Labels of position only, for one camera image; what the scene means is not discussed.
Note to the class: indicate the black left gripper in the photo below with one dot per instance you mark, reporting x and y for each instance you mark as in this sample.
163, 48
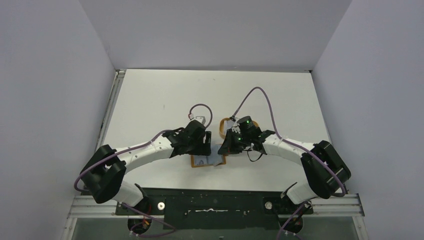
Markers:
204, 148

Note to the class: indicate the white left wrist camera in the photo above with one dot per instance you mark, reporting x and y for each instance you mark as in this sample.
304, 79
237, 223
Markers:
200, 119

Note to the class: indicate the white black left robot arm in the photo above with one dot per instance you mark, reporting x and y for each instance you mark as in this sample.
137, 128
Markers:
103, 175

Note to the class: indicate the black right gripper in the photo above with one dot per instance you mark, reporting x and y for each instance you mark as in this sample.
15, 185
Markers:
227, 144

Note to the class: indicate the silver credit card stack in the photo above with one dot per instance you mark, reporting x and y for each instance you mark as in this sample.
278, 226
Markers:
230, 126

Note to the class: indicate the yellow leather card holder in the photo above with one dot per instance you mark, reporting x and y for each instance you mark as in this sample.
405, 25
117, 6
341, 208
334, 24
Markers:
210, 165

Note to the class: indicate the aluminium frame rail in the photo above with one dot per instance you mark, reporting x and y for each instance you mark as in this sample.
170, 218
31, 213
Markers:
348, 206

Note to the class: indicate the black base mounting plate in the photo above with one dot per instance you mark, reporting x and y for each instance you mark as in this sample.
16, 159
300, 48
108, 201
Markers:
191, 209

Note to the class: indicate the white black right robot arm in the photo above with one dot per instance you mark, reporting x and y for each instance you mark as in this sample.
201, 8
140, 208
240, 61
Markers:
324, 169

